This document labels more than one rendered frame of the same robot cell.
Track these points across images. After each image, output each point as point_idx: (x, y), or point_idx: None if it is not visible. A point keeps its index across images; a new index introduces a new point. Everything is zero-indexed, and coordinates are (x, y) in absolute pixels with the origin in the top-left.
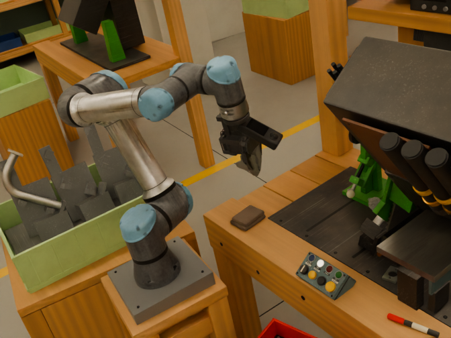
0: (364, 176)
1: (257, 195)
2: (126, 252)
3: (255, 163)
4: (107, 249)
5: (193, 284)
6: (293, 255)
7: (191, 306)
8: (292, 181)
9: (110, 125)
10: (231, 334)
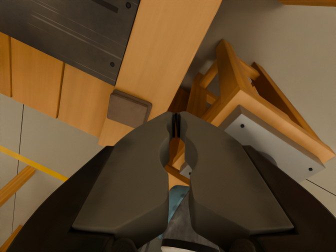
0: None
1: (76, 118)
2: None
3: (205, 153)
4: None
5: (264, 127)
6: (179, 7)
7: (280, 115)
8: (27, 84)
9: None
10: (236, 70)
